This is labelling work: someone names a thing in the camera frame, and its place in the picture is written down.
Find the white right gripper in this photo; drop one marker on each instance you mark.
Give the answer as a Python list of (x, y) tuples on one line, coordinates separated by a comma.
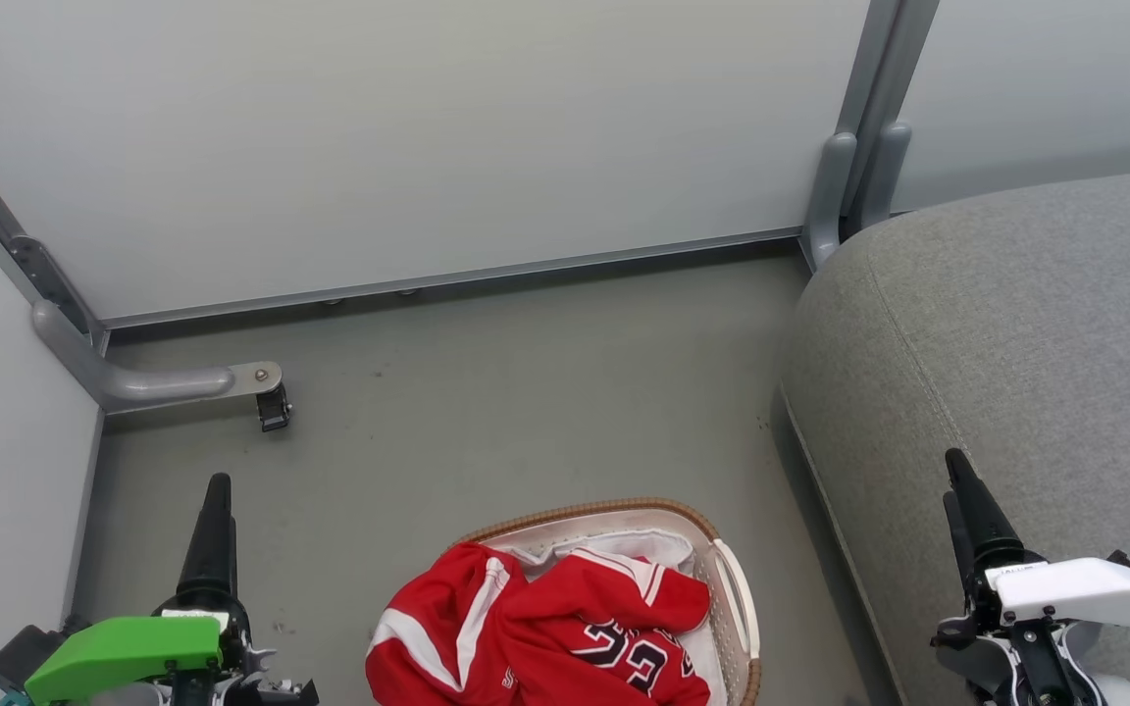
[(1075, 588)]

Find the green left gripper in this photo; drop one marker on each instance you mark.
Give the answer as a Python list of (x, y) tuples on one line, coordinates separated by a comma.
[(133, 647)]

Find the red shirt with white sleeve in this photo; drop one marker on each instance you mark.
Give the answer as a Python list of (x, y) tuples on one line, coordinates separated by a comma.
[(418, 667)]

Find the red basketball jersey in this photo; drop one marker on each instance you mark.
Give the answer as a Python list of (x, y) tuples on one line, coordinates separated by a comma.
[(624, 608)]

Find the grey fabric sofa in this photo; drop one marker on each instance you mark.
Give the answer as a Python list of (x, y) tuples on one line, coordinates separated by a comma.
[(1016, 343)]

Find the black caster wheel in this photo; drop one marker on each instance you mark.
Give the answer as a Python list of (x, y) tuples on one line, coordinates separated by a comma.
[(274, 410)]

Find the grey partition support foot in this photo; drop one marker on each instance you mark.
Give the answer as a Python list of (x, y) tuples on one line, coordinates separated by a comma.
[(133, 382)]

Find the white laundry basket brown rim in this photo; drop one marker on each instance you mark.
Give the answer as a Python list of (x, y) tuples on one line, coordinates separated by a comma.
[(737, 598)]

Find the dark grey hinge plate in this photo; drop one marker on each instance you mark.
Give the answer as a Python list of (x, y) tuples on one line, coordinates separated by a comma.
[(50, 279)]

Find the white cloth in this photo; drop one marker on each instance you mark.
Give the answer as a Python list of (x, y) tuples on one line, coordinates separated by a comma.
[(643, 544)]

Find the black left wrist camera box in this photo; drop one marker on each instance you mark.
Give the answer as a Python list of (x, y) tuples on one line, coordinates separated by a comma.
[(21, 652)]

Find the grey partition post foot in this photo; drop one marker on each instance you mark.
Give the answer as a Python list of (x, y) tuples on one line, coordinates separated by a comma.
[(830, 196), (887, 167)]

